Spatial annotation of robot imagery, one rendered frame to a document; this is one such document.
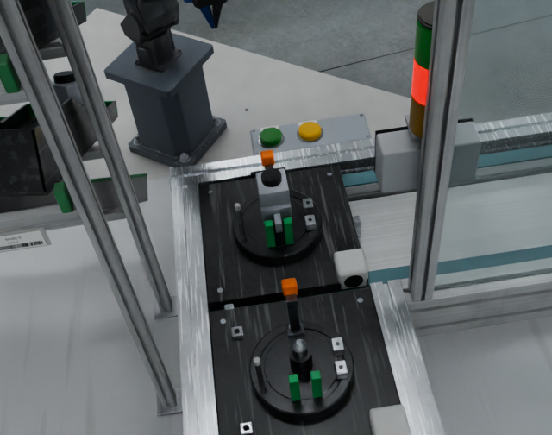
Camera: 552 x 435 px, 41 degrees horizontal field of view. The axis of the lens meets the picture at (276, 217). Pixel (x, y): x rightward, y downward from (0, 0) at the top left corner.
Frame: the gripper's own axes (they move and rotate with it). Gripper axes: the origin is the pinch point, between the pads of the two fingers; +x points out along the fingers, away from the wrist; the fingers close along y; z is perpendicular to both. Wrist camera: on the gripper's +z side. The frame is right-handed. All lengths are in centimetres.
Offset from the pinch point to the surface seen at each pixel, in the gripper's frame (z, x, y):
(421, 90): 33.2, -7.6, 22.1
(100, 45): -52, 40, -28
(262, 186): 21.1, 17.0, 3.5
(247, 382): 46, 28, -3
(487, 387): 46, 39, 32
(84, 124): 23.9, -1.8, -17.0
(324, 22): -169, 125, 42
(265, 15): -179, 125, 17
